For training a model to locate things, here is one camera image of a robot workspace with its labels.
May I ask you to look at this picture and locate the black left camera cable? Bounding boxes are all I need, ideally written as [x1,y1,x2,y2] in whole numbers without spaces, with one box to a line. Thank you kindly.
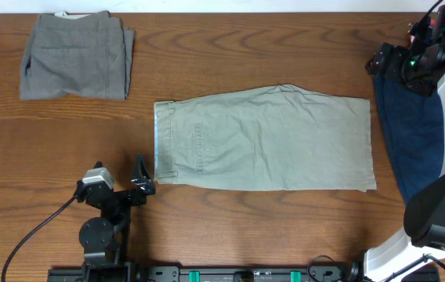
[1,195,78,282]

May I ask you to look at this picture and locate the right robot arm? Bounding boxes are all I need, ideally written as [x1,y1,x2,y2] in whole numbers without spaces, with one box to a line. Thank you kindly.
[357,43,445,281]

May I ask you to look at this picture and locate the navy blue shorts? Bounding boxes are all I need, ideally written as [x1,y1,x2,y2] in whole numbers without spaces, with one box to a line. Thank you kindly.
[372,77,444,203]

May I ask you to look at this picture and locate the folded grey shorts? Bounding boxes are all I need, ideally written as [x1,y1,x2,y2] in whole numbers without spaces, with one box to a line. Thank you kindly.
[20,11,135,100]

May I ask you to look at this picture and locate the black camera cable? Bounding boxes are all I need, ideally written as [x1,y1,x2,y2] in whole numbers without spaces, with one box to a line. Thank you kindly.
[408,0,445,38]
[1,195,78,282]

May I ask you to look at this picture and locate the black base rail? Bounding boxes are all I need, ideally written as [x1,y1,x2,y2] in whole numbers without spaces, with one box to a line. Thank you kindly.
[47,265,441,282]

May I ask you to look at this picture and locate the khaki beige shorts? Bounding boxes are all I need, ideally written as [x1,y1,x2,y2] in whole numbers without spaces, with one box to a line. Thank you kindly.
[154,85,377,192]

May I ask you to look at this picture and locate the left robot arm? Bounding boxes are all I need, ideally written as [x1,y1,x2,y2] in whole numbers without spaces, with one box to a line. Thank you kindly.
[74,154,156,281]

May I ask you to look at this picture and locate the black right camera cable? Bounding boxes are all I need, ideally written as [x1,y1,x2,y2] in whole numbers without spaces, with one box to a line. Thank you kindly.
[408,0,445,38]

